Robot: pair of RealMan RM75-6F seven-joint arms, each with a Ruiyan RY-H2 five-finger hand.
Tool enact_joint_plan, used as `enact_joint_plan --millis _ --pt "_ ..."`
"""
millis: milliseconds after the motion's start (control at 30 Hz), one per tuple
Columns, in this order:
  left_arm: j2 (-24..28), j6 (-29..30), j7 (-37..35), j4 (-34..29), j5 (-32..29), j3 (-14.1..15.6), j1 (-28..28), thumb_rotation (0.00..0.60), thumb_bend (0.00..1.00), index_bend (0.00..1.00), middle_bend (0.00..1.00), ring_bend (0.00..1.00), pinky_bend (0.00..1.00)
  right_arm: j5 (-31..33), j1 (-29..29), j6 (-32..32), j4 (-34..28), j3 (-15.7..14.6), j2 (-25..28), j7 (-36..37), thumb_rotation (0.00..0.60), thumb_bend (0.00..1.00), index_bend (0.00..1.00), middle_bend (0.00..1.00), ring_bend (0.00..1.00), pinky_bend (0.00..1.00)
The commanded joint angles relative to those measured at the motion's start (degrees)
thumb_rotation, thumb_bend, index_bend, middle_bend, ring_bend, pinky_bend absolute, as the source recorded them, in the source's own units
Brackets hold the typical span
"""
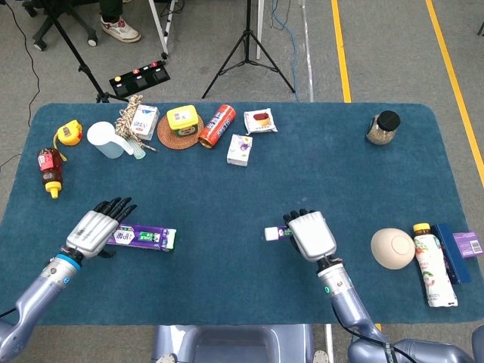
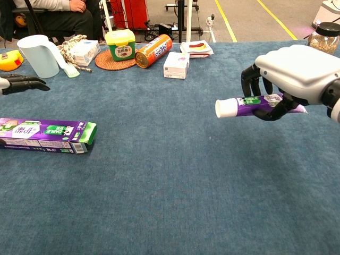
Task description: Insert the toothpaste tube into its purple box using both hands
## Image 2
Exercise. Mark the white snack packet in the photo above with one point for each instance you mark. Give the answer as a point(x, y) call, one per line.
point(197, 47)

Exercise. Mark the purple toothpaste tube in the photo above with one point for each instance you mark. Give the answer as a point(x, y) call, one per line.
point(228, 107)

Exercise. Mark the white power strip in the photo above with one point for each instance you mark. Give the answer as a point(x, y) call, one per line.
point(209, 20)

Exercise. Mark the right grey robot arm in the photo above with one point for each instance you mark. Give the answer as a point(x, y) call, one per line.
point(335, 111)

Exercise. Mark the blue table cloth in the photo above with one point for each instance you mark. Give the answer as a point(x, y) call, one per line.
point(170, 172)

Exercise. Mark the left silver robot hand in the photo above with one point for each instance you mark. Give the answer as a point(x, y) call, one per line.
point(21, 83)

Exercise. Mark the red cabinet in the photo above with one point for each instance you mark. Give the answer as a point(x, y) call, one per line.
point(130, 13)

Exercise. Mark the small white cardboard box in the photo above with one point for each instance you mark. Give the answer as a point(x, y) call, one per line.
point(175, 66)

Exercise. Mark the woven round coaster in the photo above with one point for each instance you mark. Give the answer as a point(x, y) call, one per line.
point(105, 63)

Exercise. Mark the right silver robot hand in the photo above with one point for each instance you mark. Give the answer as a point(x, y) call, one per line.
point(295, 69)

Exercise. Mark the white machine housing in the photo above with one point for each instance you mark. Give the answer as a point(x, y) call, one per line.
point(328, 13)

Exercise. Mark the white plastic pitcher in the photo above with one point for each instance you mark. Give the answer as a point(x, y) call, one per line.
point(40, 58)

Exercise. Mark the seated person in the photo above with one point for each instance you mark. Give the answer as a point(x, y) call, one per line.
point(66, 22)

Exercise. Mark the white upright post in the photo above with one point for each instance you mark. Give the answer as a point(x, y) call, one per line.
point(189, 21)

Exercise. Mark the purple toothpaste carton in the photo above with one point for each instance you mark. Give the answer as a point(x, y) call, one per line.
point(40, 132)

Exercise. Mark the light green brush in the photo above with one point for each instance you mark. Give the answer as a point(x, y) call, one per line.
point(71, 71)

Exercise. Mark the black tripod with straight pole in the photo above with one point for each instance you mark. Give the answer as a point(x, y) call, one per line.
point(181, 21)

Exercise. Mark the black tripod with slanted pole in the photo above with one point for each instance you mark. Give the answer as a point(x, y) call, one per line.
point(32, 13)

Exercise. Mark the black power adapter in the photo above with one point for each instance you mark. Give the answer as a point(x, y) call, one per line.
point(165, 27)

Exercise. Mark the yellow green lidded container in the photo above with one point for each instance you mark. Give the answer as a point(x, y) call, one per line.
point(120, 42)

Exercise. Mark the white tissue packet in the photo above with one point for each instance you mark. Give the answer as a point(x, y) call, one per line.
point(86, 51)

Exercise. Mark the yellow tape measure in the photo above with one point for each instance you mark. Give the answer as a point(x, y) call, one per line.
point(9, 62)

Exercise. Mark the white frame leg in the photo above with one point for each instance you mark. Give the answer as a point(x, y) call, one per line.
point(106, 16)

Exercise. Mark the glass jar black lid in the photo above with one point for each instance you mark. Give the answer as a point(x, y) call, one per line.
point(327, 29)

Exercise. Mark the orange drink can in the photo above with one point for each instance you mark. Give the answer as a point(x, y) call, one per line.
point(155, 50)

